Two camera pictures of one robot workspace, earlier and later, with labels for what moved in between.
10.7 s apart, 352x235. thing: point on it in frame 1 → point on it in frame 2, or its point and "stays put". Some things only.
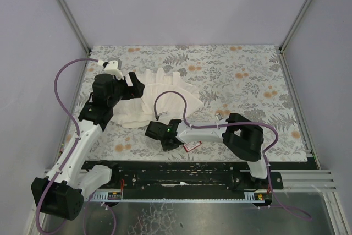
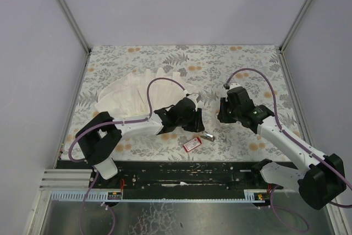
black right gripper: [153, 132] → [223, 110]
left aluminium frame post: [69, 12] stays put
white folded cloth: [165, 97] stays put
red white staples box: [190, 146] stays put
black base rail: [187, 175] stays put
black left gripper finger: [136, 87] → [195, 124]
